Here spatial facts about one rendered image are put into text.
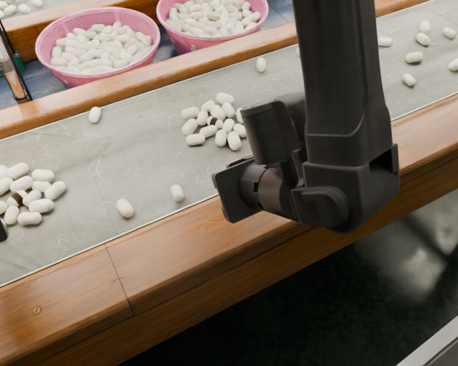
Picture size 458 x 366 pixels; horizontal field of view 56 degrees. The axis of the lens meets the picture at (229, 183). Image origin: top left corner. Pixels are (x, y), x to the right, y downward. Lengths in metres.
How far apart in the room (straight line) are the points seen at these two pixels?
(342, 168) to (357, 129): 0.03
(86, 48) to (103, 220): 0.49
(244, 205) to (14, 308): 0.32
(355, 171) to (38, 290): 0.44
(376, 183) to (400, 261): 1.20
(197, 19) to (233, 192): 0.70
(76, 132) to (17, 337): 0.39
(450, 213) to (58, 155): 1.40
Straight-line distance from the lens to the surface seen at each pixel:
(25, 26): 1.14
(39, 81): 1.11
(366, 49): 0.36
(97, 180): 0.75
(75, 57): 1.05
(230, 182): 0.51
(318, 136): 0.37
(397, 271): 1.56
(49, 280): 0.63
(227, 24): 1.10
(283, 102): 0.40
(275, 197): 0.43
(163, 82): 0.90
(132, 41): 1.05
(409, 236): 1.66
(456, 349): 0.29
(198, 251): 0.61
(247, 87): 0.89
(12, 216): 0.73
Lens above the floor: 1.29
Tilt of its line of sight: 50 degrees down
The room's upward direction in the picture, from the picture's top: straight up
